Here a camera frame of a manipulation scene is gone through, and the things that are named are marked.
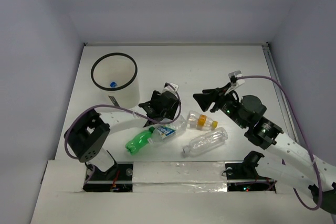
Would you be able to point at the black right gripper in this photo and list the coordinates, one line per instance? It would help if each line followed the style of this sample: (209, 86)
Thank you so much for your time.
(205, 99)

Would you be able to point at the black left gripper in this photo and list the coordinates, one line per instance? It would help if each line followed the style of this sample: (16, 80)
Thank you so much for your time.
(154, 108)

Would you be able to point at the small Pepsi-label bottle blue cap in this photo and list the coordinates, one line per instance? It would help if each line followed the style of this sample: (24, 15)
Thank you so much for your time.
(113, 85)

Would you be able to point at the blue-label bottle white cap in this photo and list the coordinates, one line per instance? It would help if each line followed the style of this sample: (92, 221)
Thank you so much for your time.
(151, 122)

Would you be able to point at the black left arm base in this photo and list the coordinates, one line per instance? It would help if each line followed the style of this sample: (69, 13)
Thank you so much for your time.
(118, 179)

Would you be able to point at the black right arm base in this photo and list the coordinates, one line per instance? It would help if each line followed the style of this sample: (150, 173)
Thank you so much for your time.
(243, 177)

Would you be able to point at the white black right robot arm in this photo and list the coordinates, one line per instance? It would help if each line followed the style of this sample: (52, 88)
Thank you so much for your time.
(302, 171)

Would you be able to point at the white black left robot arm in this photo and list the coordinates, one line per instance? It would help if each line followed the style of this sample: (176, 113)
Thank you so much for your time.
(87, 134)

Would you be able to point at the white bin with black rim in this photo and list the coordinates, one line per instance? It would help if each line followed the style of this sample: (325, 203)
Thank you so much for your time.
(120, 68)

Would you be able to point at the green-white label clear bottle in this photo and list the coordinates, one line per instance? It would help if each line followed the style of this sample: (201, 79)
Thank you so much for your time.
(166, 132)

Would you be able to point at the orange-label bottle yellow cap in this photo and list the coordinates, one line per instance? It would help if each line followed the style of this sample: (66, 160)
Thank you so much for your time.
(201, 122)

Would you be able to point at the green plastic bottle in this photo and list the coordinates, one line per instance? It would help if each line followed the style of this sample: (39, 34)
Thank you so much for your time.
(139, 141)

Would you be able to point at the clear unlabelled plastic bottle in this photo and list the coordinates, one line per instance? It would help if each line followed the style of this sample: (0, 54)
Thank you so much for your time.
(206, 142)

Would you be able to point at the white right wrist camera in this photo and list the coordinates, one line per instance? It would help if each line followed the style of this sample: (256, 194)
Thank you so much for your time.
(235, 82)

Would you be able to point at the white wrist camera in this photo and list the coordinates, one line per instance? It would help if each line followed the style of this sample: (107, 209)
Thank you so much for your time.
(171, 87)
(235, 82)

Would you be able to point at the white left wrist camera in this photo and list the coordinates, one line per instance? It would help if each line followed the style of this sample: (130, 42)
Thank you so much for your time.
(171, 87)

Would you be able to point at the aluminium rail on right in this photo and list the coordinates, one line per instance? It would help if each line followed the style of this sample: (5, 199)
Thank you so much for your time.
(284, 106)

